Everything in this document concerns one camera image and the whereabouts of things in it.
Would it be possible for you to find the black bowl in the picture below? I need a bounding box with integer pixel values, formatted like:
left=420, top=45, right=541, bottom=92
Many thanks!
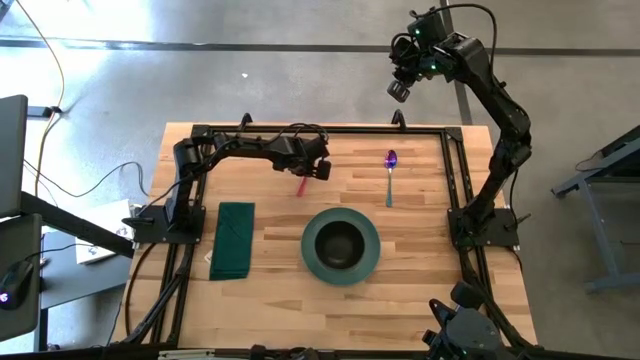
left=313, top=220, right=366, bottom=271

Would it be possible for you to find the green bowl with plate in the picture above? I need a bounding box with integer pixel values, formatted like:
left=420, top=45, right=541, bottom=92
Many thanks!
left=300, top=207, right=382, bottom=287

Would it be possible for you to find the dark green cloth napkin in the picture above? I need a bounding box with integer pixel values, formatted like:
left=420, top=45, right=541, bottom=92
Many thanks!
left=208, top=201, right=256, bottom=281

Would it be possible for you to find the iridescent purple blue spoon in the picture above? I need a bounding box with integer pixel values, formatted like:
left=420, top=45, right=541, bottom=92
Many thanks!
left=383, top=148, right=399, bottom=209

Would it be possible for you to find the white box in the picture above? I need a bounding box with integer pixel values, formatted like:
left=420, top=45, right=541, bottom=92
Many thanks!
left=74, top=198, right=136, bottom=265

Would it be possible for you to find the black mounted device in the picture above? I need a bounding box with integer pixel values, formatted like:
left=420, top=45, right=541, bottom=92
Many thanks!
left=422, top=280, right=506, bottom=360

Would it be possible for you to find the black side desk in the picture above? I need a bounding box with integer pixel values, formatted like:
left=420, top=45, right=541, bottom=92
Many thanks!
left=0, top=192, right=135, bottom=351

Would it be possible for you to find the black monitor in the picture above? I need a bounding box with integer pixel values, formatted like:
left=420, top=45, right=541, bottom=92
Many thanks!
left=0, top=94, right=29, bottom=219

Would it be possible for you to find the black computer mouse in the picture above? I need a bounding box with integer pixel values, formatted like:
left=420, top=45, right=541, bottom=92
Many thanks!
left=0, top=259, right=35, bottom=311

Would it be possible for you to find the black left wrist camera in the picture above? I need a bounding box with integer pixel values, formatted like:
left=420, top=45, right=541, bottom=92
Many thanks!
left=313, top=158, right=333, bottom=182

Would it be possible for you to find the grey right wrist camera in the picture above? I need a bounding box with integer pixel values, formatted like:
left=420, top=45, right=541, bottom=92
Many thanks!
left=386, top=79, right=412, bottom=104

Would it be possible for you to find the black aluminium table frame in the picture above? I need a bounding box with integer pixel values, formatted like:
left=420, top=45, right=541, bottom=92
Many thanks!
left=112, top=122, right=539, bottom=360

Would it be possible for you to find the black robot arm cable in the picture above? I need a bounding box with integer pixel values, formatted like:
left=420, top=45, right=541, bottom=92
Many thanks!
left=409, top=2, right=499, bottom=76

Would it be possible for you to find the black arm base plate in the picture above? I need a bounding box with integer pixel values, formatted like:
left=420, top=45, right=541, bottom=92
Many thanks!
left=447, top=207, right=521, bottom=249
left=122, top=204, right=206, bottom=245

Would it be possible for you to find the black floor cable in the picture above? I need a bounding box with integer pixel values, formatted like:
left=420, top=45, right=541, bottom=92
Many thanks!
left=22, top=158, right=151, bottom=199

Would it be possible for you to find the blue metal frame table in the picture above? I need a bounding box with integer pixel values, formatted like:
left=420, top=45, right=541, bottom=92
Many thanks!
left=551, top=124, right=640, bottom=295

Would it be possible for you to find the yellow cable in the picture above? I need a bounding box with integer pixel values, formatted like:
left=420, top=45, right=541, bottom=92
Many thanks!
left=13, top=0, right=67, bottom=197

